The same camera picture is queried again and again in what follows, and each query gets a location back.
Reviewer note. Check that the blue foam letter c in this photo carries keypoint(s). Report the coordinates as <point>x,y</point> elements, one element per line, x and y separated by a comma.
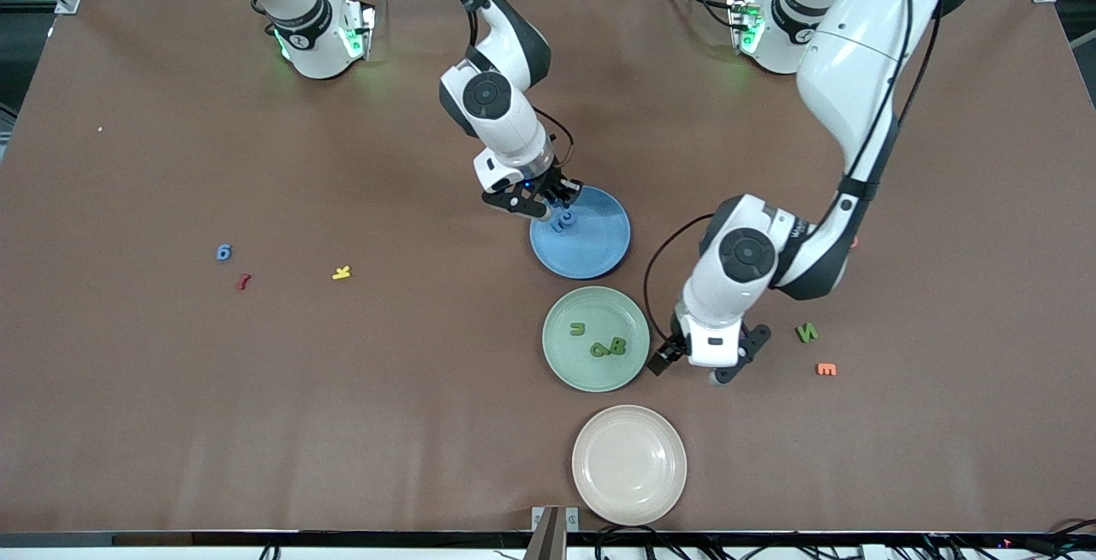
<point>570,217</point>

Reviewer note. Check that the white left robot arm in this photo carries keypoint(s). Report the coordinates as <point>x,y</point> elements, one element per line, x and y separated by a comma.
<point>856,55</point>

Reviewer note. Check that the green foam letter a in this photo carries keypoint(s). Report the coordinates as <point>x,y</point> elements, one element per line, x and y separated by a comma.
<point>598,350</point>

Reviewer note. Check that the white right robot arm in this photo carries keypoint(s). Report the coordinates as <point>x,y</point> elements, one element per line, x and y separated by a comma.
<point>514,132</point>

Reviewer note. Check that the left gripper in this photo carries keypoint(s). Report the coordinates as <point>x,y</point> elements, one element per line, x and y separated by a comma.
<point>664,360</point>

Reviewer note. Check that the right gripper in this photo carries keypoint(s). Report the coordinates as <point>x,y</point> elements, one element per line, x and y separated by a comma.
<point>556,186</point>

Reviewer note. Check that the pale pink plate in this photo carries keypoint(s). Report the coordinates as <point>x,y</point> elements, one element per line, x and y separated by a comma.
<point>629,465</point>

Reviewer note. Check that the orange foam letter m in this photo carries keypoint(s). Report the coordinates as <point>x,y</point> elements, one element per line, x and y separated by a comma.
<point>826,369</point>

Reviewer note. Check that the yellow foam letter k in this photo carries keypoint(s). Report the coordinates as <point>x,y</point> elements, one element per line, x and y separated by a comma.
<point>342,272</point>

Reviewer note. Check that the brown table mat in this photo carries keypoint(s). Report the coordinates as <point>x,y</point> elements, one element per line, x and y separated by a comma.
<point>257,414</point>

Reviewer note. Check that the green foam letter N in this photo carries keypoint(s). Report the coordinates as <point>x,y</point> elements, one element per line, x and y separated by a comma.
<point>807,333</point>

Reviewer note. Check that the grey metal bracket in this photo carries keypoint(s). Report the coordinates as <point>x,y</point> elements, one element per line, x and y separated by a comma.
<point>552,534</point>

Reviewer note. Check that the blue plate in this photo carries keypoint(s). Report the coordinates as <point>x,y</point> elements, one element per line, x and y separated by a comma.
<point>595,252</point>

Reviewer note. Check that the dark red foam letter i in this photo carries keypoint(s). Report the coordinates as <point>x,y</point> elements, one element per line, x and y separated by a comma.
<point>243,281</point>

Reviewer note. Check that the green foam letter B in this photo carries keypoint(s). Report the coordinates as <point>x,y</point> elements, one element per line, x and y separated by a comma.
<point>617,344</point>

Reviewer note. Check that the pale green plate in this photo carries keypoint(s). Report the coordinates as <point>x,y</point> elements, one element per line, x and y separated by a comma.
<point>582,372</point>

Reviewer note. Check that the blue foam letter m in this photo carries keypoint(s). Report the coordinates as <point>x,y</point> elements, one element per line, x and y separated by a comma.
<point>558,227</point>

